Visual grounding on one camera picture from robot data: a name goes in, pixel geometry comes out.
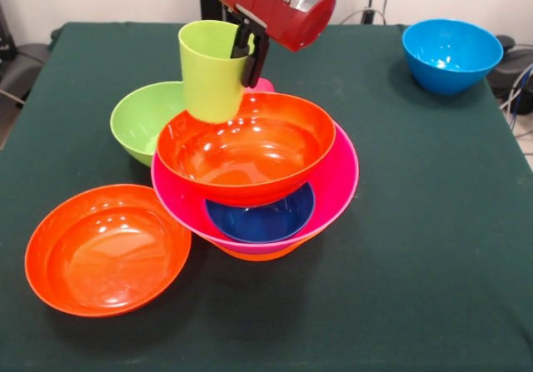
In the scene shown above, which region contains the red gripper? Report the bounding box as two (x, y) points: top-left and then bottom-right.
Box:
(207, 0), (337, 89)

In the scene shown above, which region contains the light green cup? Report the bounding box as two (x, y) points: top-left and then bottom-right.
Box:
(177, 19), (256, 125)

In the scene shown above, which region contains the red-orange bowl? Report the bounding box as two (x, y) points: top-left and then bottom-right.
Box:
(157, 92), (337, 208)
(24, 184), (192, 318)

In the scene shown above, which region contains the large pink bowl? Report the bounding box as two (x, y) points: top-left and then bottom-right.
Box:
(150, 124), (361, 255)

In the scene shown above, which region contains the small dark blue bowl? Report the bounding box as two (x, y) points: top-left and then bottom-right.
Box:
(204, 182), (316, 243)

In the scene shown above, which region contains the light blue bowl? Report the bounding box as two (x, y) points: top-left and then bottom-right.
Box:
(401, 17), (505, 96)

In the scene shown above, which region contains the large orange bowl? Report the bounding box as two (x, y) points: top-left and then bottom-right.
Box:
(214, 238), (306, 262)

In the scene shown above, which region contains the raspberry red cup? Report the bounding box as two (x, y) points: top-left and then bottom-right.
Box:
(245, 77), (276, 95)

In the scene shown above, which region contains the green bowl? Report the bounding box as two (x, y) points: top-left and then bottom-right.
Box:
(109, 81), (187, 168)

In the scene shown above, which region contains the black equipment box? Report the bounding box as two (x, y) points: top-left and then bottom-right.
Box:
(0, 3), (17, 61)

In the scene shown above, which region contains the dark green table cloth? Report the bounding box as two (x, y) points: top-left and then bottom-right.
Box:
(0, 21), (533, 372)

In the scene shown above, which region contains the black pedestal foot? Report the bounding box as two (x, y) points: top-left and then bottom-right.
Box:
(491, 34), (533, 97)
(0, 42), (51, 98)

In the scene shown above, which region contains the tangle of floor cables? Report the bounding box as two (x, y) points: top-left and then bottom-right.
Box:
(497, 42), (533, 131)

